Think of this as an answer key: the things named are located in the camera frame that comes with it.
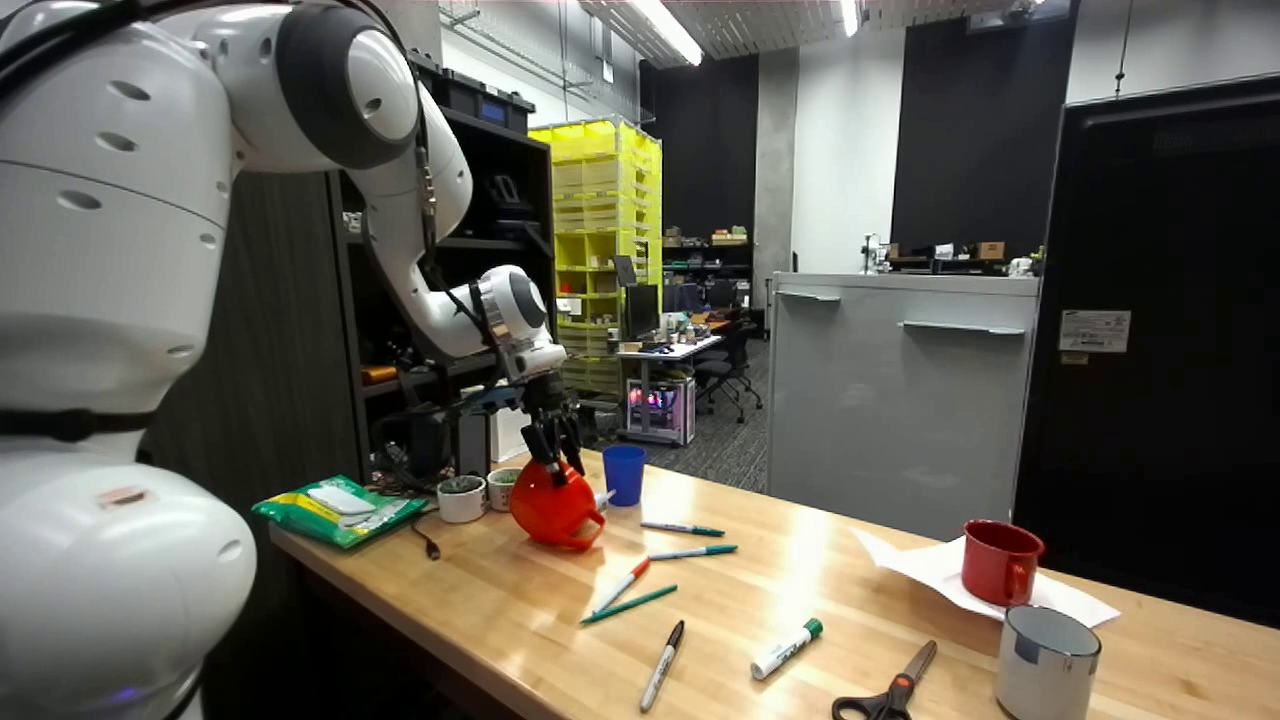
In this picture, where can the black office chair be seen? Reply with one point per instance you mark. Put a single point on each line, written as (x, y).
(732, 362)

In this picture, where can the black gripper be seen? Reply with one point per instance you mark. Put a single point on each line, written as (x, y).
(551, 409)

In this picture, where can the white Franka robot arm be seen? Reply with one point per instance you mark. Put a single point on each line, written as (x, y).
(104, 266)

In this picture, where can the black marker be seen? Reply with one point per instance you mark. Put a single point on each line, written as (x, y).
(663, 663)

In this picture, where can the red plastic bowl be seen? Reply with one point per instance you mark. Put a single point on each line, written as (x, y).
(555, 512)

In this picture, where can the white paper sheet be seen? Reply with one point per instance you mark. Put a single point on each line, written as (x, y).
(925, 561)

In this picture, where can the green pencil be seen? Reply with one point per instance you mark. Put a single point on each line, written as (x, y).
(628, 607)

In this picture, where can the large black cabinet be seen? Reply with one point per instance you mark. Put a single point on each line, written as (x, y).
(1173, 466)

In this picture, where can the white paper label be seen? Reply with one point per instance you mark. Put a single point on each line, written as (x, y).
(1093, 328)

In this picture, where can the blue plastic cup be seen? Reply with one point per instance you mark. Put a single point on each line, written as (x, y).
(623, 477)

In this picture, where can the black shelving unit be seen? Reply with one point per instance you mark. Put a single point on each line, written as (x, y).
(500, 172)

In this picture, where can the grey tin can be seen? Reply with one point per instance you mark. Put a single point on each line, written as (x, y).
(1041, 667)

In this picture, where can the green-capped thin white marker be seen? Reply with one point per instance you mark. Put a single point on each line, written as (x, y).
(683, 530)
(695, 549)

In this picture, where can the white box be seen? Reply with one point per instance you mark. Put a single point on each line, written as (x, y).
(496, 437)

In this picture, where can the black speaker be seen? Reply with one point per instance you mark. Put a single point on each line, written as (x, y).
(430, 447)

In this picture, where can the yellow storage rack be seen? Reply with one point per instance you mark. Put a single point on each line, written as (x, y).
(606, 201)

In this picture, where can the black computer monitor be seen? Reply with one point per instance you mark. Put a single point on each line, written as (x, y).
(640, 308)

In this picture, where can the white office desk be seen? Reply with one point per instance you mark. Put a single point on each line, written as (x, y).
(666, 348)

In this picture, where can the long ceiling light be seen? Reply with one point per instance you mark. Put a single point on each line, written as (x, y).
(848, 16)
(666, 29)

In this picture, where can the glowing computer case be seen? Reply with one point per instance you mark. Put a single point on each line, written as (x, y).
(658, 409)

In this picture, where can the red mug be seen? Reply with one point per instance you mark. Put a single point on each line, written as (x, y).
(997, 561)

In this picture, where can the thick green-capped white marker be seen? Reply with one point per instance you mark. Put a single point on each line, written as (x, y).
(784, 648)

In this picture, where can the printed white succulent pot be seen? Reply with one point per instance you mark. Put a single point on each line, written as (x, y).
(500, 486)

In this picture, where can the white plant pot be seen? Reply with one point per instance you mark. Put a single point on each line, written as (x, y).
(460, 500)

